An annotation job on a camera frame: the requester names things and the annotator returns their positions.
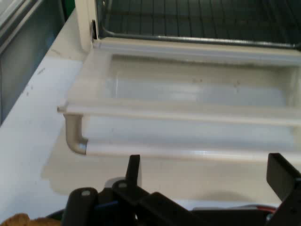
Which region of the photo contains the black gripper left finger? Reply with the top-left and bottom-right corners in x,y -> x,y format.
61,154 -> 194,226

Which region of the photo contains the metal wire oven rack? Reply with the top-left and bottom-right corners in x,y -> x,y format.
101,0 -> 301,49

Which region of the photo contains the grey and white door handle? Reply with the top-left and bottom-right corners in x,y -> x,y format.
57,105 -> 301,163

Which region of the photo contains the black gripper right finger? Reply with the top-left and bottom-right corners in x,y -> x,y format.
266,153 -> 301,226

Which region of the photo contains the grey metal cabinet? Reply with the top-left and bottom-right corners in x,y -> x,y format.
0,0 -> 75,127

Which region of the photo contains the red wire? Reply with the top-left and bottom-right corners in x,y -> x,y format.
255,205 -> 277,213

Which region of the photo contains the brown furry object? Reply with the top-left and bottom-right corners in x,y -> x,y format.
0,213 -> 56,226

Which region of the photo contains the white-framed glass oven door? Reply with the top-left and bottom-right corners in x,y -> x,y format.
61,38 -> 301,132

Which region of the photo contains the white toaster oven body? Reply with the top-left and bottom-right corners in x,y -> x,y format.
74,0 -> 301,51

